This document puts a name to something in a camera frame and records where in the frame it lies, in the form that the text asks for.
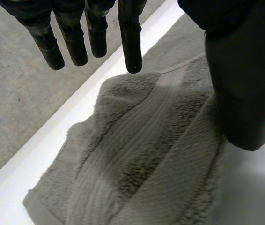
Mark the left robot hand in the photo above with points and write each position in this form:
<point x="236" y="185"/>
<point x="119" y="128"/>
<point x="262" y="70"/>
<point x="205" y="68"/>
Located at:
<point x="245" y="82"/>

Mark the grey towel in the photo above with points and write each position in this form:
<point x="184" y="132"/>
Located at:
<point x="146" y="150"/>

